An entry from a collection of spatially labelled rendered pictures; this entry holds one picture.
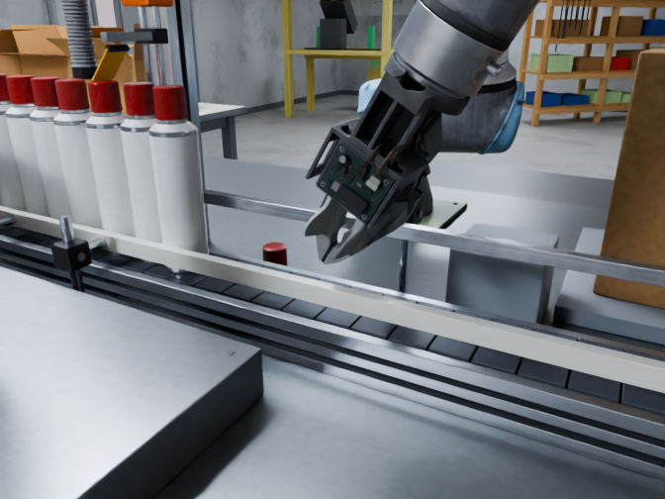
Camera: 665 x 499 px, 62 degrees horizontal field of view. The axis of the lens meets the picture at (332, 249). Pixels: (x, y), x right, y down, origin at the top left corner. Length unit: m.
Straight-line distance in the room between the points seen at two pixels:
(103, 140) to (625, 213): 0.59
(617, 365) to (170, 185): 0.45
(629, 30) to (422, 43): 7.77
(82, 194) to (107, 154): 0.07
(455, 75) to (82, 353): 0.38
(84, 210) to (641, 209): 0.64
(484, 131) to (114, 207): 0.56
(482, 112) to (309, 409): 0.57
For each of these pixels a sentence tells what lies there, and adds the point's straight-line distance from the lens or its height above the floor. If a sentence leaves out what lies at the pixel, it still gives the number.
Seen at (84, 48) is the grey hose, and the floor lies 1.12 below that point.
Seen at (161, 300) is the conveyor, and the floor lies 0.86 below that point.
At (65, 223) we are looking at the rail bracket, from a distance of 0.67.
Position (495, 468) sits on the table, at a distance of 0.47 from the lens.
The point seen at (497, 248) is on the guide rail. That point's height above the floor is 0.96.
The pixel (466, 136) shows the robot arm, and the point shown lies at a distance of 0.92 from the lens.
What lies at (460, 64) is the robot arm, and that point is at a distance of 0.42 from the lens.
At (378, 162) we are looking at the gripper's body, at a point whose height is 1.05.
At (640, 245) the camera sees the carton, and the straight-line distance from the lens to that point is 0.69.
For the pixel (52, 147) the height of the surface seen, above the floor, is 1.00.
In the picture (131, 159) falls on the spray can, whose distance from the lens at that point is 0.66.
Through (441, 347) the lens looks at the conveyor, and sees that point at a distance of 0.51.
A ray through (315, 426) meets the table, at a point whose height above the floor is 0.83.
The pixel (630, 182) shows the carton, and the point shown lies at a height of 0.99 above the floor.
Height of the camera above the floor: 1.14
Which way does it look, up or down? 22 degrees down
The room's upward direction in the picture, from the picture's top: straight up
